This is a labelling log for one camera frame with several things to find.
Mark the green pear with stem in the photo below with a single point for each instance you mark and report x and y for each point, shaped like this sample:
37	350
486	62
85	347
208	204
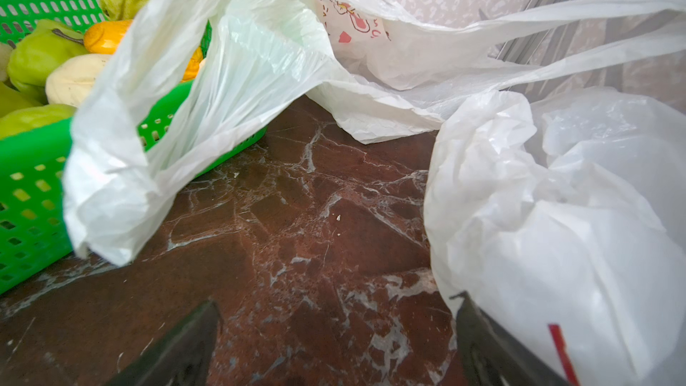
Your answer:
49	46

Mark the white pear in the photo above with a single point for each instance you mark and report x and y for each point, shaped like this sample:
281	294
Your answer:
72	82

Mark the orange pear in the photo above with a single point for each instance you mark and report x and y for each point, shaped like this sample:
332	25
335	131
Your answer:
104	38

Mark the white plastic bag near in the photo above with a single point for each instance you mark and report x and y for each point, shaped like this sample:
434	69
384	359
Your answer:
564	220

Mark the white plastic bag far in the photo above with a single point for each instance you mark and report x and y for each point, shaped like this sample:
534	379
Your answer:
142	134

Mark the green pear front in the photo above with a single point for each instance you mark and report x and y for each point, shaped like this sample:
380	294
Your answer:
25	120

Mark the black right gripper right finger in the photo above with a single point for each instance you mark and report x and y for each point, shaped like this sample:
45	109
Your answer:
491	355

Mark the patterned white plastic bag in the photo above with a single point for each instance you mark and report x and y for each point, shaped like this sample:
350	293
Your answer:
346	24

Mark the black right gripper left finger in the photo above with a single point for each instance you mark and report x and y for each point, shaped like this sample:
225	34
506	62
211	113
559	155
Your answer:
182	357

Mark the green plastic perforated basket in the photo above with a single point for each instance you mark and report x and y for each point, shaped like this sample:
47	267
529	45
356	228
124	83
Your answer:
33	234

